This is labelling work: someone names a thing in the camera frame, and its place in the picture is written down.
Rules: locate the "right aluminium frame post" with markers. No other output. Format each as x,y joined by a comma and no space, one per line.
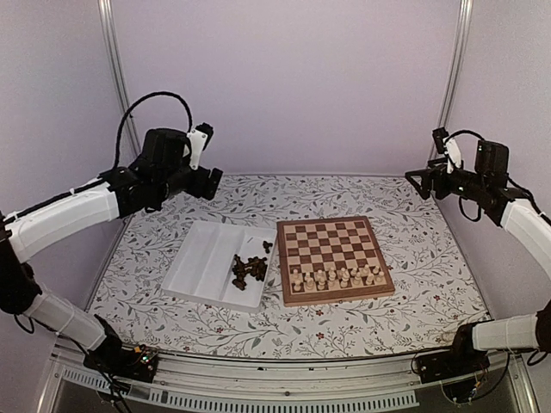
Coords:
458,54

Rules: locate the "floral patterned table mat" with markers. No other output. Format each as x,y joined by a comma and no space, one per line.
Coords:
279,267

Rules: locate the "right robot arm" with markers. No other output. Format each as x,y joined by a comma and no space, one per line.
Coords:
512,209

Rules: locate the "wooden chess board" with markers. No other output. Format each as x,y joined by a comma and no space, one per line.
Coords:
311,245

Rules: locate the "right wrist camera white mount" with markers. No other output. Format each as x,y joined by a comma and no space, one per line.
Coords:
447,146

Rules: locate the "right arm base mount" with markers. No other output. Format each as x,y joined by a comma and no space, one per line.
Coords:
452,365

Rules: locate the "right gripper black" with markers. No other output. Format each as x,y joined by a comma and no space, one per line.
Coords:
437,173

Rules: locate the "pile of dark chess pieces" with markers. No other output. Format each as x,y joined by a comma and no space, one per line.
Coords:
255,266

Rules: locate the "white plastic compartment tray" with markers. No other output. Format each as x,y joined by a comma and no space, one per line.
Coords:
202,273

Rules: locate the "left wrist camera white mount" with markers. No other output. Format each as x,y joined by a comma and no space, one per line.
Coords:
199,137

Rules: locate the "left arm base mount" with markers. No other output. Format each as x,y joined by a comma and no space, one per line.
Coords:
111,357

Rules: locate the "front aluminium rail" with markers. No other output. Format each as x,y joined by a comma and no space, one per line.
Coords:
200,383

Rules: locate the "left aluminium frame post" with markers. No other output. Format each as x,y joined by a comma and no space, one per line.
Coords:
109,35

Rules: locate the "light chess king piece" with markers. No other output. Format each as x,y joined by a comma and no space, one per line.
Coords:
332,281

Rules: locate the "light chess bishop piece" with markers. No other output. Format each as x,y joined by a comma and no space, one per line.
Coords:
309,284

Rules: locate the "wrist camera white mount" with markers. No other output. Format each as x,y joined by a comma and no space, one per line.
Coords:
447,146
199,137

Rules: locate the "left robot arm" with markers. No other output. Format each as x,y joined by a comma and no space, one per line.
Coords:
168,164

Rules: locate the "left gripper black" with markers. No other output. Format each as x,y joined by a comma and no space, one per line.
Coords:
200,188

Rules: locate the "aluminium frame post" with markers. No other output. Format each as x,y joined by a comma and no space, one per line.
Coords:
458,54
109,35

